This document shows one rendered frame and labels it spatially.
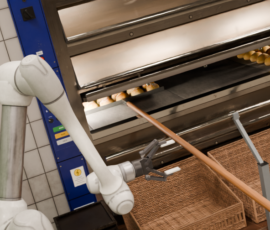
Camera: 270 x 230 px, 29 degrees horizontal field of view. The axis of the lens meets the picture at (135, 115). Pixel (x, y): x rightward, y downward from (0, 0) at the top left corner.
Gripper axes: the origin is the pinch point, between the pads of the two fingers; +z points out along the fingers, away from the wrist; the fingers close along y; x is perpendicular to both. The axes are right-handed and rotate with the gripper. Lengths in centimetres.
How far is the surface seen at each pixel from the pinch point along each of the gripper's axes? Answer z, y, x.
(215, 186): 35, 47, -43
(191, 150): 7.1, -1.5, 4.1
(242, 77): 79, 0, -75
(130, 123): 0, 2, -64
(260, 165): 44, 23, -5
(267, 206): 7, -1, 65
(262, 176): 45, 29, -6
